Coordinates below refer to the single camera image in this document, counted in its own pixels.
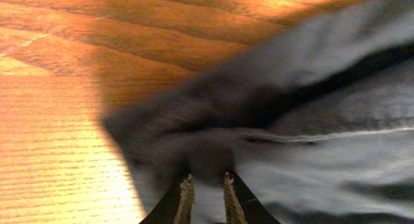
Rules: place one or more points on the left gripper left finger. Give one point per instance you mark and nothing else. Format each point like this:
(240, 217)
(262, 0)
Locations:
(176, 205)

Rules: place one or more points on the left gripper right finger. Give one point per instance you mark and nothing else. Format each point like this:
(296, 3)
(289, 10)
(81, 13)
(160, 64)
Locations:
(241, 205)

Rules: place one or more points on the dark blue shorts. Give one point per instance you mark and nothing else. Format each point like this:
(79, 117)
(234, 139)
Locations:
(317, 121)

